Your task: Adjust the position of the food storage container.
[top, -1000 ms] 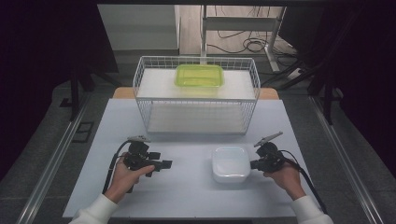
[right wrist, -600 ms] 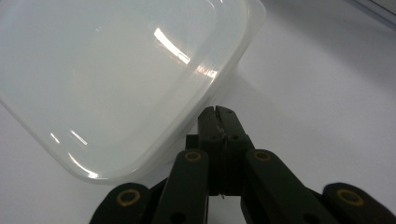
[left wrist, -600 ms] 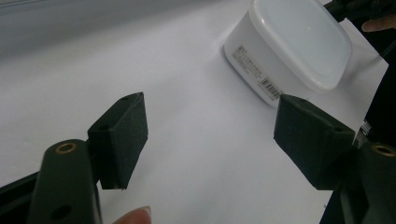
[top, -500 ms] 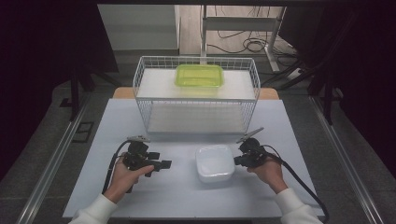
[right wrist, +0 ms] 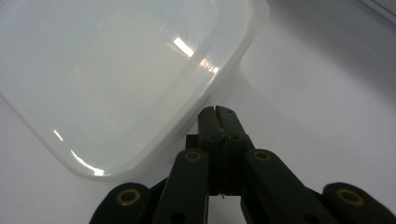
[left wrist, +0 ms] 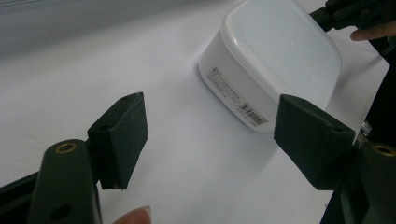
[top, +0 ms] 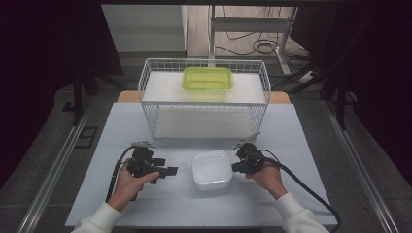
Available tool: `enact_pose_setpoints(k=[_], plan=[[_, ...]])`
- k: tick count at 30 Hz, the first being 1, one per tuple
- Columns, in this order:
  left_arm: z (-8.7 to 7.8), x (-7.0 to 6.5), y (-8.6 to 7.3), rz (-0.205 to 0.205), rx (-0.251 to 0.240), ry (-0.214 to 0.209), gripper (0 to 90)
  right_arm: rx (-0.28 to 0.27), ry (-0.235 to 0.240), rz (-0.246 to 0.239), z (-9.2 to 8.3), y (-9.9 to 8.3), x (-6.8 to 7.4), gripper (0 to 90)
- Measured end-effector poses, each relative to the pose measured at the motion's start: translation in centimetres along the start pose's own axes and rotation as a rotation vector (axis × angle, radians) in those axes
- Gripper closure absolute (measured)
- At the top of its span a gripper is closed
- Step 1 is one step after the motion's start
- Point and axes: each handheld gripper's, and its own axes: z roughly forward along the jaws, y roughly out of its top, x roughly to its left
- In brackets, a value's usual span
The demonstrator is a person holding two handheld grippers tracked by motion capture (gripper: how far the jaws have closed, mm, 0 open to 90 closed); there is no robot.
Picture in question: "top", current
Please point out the white cabinet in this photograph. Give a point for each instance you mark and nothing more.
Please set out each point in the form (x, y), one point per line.
(145, 29)

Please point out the black stand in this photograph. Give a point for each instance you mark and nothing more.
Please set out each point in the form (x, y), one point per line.
(340, 97)
(77, 97)

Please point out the green plastic container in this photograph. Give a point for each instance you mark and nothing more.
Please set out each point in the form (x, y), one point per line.
(207, 79)

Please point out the white metal desk frame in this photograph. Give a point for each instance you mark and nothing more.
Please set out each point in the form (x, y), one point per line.
(249, 25)

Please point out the person's left hand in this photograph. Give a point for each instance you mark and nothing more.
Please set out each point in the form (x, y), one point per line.
(126, 187)

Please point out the dark curtain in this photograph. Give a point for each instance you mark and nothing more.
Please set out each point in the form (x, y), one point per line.
(39, 48)
(382, 64)

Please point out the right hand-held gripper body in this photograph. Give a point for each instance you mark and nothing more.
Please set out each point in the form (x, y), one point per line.
(251, 158)

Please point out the metal floor rail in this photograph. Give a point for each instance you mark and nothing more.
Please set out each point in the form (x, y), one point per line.
(51, 174)
(362, 174)

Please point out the black floor bracket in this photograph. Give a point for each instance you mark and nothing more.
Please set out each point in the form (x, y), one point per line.
(86, 137)

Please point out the white power strip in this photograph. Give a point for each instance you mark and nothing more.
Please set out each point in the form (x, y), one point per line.
(306, 77)

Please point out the person's right hand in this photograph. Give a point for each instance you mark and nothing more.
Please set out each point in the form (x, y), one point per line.
(270, 178)

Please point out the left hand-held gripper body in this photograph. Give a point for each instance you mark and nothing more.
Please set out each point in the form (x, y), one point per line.
(142, 161)

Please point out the white square container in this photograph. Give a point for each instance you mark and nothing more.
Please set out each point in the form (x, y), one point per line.
(211, 170)

